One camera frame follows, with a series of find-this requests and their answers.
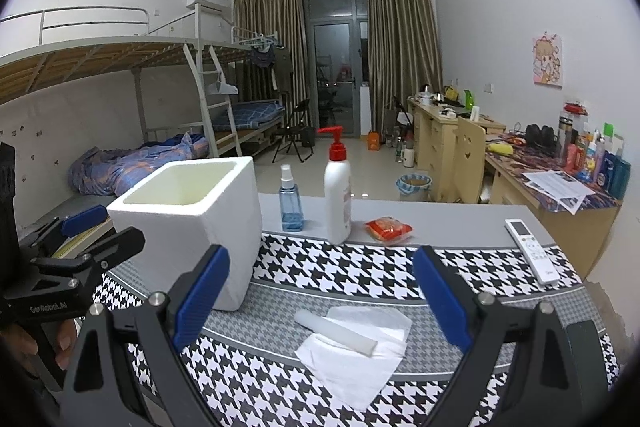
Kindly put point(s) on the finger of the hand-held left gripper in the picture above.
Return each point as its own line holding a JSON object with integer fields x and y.
{"x": 100, "y": 257}
{"x": 85, "y": 219}

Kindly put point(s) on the white remote control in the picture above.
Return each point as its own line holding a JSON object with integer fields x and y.
{"x": 532, "y": 252}

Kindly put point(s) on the light wooden desk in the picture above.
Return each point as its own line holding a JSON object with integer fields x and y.
{"x": 575, "y": 237}
{"x": 432, "y": 142}

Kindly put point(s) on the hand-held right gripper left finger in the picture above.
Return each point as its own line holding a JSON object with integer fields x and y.
{"x": 200, "y": 297}

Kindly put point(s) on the hanging dark clothes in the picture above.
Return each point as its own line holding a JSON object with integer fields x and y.
{"x": 281, "y": 67}

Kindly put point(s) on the printed paper sheets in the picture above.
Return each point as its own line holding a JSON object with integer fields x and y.
{"x": 560, "y": 189}

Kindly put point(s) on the white foam box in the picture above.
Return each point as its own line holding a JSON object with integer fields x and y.
{"x": 200, "y": 237}

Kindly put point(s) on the white foam strip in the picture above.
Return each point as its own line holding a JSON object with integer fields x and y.
{"x": 335, "y": 332}

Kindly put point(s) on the person's left hand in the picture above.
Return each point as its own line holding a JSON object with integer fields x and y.
{"x": 66, "y": 347}

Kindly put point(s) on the white bed ladder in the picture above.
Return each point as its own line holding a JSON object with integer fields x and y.
{"x": 220, "y": 107}

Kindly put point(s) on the group of toiletry bottles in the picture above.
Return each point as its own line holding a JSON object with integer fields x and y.
{"x": 600, "y": 162}

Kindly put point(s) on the yellow cloth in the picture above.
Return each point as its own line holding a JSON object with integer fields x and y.
{"x": 500, "y": 149}

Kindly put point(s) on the blue plaid bedding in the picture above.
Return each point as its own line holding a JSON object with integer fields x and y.
{"x": 250, "y": 113}

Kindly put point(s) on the light wooden chair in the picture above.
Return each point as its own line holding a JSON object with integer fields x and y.
{"x": 470, "y": 162}

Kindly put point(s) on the white cooking pot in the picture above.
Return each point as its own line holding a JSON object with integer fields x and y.
{"x": 426, "y": 96}

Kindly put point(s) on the blue spray bottle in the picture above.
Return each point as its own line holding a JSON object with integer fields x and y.
{"x": 291, "y": 212}

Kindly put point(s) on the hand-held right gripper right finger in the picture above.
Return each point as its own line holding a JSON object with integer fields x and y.
{"x": 442, "y": 297}

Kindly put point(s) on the white thermos flask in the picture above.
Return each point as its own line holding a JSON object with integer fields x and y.
{"x": 409, "y": 157}

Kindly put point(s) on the white tissue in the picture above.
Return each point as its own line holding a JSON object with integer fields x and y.
{"x": 350, "y": 372}

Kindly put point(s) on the red snack packet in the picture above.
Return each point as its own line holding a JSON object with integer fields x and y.
{"x": 389, "y": 229}

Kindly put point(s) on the green plastic container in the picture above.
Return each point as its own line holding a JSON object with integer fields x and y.
{"x": 468, "y": 101}

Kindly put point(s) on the white lotion pump bottle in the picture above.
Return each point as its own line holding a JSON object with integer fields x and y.
{"x": 337, "y": 197}

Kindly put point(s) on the grey trash bin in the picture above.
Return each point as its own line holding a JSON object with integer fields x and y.
{"x": 414, "y": 189}

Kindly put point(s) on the blue patterned quilt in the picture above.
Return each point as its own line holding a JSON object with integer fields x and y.
{"x": 140, "y": 162}

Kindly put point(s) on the white metal bunk bed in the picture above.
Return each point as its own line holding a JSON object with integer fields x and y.
{"x": 252, "y": 137}
{"x": 100, "y": 57}

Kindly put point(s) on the black folding chair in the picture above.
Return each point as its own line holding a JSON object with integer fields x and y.
{"x": 297, "y": 127}

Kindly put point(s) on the pink wall poster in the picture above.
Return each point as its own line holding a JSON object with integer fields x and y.
{"x": 547, "y": 59}

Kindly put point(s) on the glass balcony door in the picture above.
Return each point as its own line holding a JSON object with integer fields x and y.
{"x": 335, "y": 57}

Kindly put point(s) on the orange jug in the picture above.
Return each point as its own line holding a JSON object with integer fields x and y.
{"x": 373, "y": 142}

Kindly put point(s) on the black headphones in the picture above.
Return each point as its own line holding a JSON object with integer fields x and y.
{"x": 540, "y": 137}

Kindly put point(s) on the houndstooth table mat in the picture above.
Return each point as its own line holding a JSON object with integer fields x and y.
{"x": 350, "y": 267}

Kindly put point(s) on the brown curtain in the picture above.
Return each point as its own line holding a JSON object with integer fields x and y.
{"x": 270, "y": 22}
{"x": 405, "y": 37}

